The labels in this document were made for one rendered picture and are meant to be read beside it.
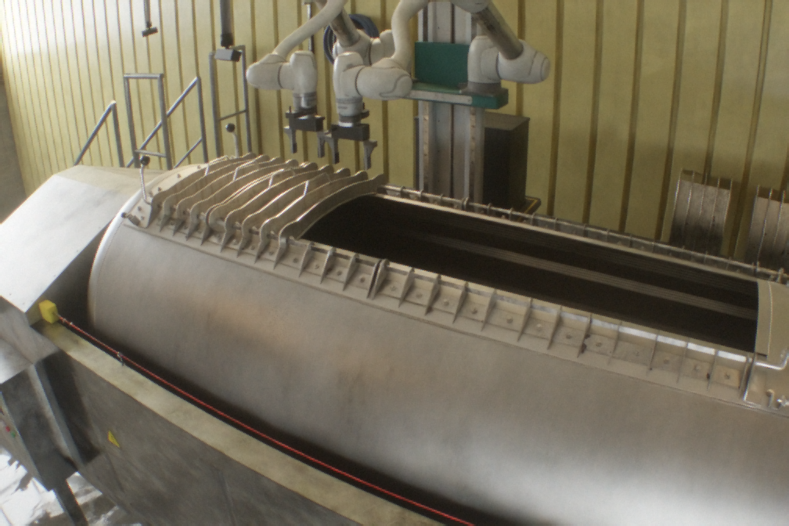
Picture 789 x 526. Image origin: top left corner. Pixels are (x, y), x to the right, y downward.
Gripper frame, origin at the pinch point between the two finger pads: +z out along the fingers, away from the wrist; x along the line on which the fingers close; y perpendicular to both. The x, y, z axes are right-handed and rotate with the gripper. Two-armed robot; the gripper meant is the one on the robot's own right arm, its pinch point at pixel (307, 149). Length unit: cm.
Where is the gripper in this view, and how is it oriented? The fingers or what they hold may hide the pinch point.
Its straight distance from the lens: 234.8
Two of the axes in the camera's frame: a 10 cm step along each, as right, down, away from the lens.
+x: -8.6, -2.1, 4.6
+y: 5.0, -3.8, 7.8
